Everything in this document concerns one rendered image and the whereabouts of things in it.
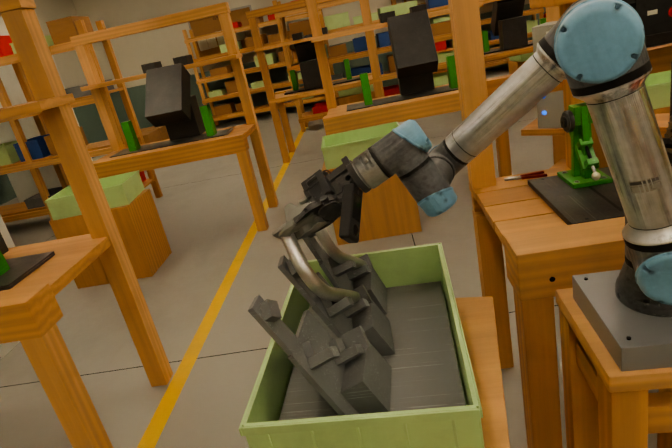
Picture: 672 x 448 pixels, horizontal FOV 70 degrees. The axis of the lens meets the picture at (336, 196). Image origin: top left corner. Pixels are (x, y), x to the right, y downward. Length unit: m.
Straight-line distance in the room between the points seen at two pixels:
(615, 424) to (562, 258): 0.45
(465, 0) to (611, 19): 1.06
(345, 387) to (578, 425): 0.73
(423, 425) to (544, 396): 0.87
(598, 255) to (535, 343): 0.32
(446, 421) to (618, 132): 0.54
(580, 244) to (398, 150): 0.69
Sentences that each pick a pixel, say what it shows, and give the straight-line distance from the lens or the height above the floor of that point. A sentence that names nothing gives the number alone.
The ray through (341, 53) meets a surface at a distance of 8.40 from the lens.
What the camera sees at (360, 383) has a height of 0.93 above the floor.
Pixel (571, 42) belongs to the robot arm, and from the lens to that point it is 0.83.
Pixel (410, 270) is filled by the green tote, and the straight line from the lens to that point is 1.40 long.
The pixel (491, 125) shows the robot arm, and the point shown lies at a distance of 1.03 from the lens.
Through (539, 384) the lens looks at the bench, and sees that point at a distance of 1.69.
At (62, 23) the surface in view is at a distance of 6.25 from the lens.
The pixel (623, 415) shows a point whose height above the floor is 0.75.
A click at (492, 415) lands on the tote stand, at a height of 0.79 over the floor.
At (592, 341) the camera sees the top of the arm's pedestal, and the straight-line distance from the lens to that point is 1.19.
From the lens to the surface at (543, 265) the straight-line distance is 1.45.
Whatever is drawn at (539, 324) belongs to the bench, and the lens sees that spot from 1.55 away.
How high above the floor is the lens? 1.57
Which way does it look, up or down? 19 degrees down
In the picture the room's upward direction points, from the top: 12 degrees counter-clockwise
